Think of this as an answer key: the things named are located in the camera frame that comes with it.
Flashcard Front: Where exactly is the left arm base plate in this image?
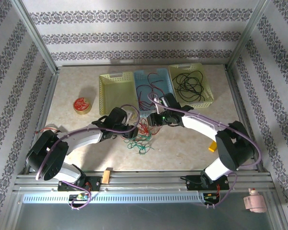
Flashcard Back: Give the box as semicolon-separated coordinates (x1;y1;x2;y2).
57;176;102;192

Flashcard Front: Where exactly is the black cable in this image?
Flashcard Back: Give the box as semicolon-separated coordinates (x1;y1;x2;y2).
172;70;205;102

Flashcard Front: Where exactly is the green cable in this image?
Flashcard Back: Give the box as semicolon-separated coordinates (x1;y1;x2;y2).
124;132;155;155

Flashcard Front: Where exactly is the round red tin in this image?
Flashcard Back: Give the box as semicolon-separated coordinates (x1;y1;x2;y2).
72;97;91;115

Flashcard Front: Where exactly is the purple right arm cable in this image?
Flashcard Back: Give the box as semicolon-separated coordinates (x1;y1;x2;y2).
147;92;262;209

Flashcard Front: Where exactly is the small electronics board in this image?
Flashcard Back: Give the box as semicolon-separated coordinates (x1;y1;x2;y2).
203;191;221;201
69;193;90;201

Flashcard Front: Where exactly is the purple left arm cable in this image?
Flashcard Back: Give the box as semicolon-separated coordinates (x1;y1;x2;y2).
35;104;140;211

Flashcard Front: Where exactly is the slotted grey cable duct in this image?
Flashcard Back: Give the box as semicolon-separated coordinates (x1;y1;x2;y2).
23;193;204;204

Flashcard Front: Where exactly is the yellow plastic basket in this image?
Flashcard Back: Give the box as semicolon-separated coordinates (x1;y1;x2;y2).
168;62;216;109
98;71;140;115

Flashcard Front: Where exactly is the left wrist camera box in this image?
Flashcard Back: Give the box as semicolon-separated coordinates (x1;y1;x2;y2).
124;109;139;121

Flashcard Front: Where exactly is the aluminium frame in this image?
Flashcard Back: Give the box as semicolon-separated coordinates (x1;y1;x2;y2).
4;0;288;230

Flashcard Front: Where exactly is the thin red wire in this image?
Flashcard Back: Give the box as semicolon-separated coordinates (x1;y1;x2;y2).
36;127;59;134

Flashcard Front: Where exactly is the red cable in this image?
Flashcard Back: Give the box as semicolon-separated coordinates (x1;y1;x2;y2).
136;71;167;137

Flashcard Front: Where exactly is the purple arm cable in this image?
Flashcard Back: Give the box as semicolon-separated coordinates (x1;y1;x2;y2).
147;92;262;209
35;104;140;211

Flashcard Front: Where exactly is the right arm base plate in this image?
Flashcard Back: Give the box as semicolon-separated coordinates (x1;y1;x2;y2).
185;174;230;191

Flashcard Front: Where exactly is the wooden block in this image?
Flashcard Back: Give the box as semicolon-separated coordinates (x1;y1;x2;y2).
102;168;112;184

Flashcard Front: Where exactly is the pink plastic bottle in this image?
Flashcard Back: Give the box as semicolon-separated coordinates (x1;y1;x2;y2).
244;188;267;213

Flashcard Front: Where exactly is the blue plastic basket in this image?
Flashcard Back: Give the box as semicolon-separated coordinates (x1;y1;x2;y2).
133;68;176;118

